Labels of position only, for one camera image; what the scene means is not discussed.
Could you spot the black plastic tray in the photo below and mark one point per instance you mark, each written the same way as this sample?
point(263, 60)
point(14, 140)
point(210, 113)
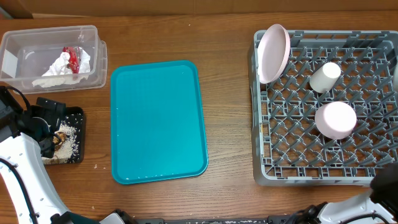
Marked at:
point(75, 117)

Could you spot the small white paper piece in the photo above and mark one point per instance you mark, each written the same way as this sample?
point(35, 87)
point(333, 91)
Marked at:
point(84, 62)

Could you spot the white napkin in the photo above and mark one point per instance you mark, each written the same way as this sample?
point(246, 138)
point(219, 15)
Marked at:
point(59, 74)

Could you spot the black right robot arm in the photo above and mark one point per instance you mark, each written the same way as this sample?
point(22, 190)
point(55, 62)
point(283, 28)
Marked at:
point(377, 205)

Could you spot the white cup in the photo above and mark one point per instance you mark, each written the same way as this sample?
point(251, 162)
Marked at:
point(325, 77)

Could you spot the clear plastic bin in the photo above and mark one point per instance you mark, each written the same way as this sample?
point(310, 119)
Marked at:
point(27, 54)

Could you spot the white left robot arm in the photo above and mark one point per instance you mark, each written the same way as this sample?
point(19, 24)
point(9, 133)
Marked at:
point(27, 135)

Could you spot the brown food scrap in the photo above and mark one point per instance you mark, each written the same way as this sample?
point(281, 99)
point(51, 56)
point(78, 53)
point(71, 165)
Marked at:
point(59, 139)

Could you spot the grey saucer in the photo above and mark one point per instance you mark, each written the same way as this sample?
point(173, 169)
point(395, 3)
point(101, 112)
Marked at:
point(395, 79)

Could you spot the large white plate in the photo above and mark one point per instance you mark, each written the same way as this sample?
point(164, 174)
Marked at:
point(273, 53)

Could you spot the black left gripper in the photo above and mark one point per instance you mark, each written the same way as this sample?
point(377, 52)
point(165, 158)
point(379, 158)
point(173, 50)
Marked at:
point(52, 111)

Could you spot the grey dishwasher rack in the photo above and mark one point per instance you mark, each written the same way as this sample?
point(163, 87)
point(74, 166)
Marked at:
point(287, 147)

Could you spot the red snack wrapper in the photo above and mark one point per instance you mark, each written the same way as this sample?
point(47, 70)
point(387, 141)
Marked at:
point(74, 60)

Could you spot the teal serving tray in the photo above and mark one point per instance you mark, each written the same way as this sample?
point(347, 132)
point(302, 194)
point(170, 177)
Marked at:
point(157, 123)

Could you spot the pile of white rice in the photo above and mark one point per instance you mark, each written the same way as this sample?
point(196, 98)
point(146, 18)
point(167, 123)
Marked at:
point(68, 149)

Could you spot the small white plate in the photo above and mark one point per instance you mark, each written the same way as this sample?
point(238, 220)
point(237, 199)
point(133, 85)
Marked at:
point(335, 120)

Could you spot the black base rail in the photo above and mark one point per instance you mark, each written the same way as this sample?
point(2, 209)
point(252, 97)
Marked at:
point(273, 219)

